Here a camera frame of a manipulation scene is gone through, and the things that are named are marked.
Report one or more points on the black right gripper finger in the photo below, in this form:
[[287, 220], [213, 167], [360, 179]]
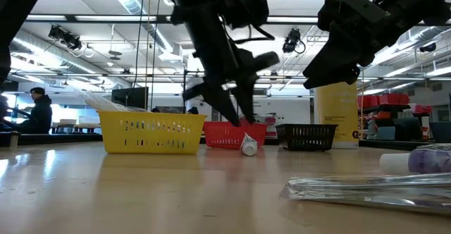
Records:
[[331, 65], [353, 78]]

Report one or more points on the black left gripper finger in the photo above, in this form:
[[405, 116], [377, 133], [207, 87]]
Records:
[[246, 100], [222, 100]]

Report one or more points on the small white purple toothpaste tube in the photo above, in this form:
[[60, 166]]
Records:
[[249, 147], [423, 161]]

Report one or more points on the blue white toothbrush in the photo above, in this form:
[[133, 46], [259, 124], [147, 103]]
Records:
[[370, 188], [102, 104]]

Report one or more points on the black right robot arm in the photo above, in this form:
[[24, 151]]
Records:
[[415, 1]]

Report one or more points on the red slotted plastic basket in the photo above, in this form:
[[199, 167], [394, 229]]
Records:
[[218, 135]]

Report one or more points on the yellow and white box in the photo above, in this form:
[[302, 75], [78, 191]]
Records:
[[334, 110]]

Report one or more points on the red storage bin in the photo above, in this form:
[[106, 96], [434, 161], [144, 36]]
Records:
[[422, 109], [387, 99]]

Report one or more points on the black slotted plastic basket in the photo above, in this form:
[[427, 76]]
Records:
[[306, 125]]

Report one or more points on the black computer monitor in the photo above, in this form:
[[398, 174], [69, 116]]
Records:
[[130, 98]]

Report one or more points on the dark grey container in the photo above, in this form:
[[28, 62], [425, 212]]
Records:
[[440, 132]]

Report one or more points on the yellow slotted plastic basket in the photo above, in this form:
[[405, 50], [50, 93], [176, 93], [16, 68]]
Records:
[[112, 135]]

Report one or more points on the white background table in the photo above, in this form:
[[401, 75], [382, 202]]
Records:
[[88, 121]]

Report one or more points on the person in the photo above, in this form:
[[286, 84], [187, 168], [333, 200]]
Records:
[[38, 112]]

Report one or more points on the small white cylinder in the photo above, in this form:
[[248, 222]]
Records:
[[14, 139]]

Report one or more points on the black ceiling camera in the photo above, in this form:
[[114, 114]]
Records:
[[292, 40]]

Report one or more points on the black aluminium table frame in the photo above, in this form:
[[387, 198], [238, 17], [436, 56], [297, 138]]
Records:
[[53, 139]]

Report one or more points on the silver air duct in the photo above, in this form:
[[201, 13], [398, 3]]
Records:
[[42, 56]]

